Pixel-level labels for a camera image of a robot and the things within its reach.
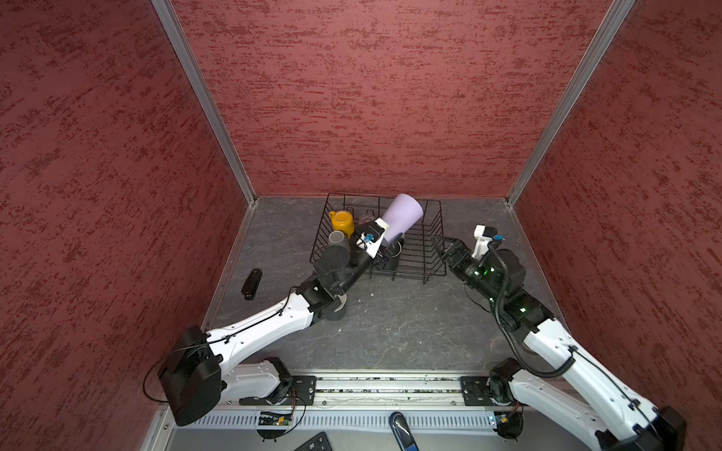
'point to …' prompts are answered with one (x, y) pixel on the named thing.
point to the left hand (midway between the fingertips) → (386, 228)
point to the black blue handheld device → (402, 432)
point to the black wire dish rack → (421, 260)
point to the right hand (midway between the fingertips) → (434, 249)
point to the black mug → (389, 252)
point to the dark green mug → (337, 308)
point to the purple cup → (403, 212)
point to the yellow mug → (342, 221)
